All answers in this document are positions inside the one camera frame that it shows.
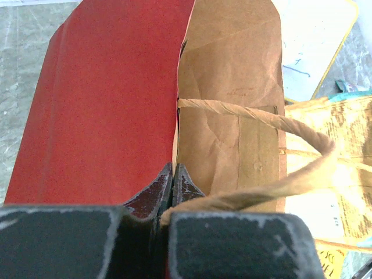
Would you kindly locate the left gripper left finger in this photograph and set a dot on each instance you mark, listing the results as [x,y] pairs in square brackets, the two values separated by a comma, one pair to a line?
[148,205]

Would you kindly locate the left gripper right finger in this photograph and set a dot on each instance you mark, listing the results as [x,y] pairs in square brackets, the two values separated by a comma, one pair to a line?
[183,188]

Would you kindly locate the red brown paper bag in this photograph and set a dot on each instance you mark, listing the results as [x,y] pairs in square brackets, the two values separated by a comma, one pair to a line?
[121,78]

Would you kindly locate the brown gold snack bag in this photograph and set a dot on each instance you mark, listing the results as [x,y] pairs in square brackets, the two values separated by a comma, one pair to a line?
[346,119]

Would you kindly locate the orange Kettle chips bag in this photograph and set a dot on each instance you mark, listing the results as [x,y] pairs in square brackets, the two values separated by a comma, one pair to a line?
[331,260]

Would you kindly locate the small whiteboard with writing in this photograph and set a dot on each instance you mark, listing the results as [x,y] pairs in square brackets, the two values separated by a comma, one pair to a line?
[313,33]

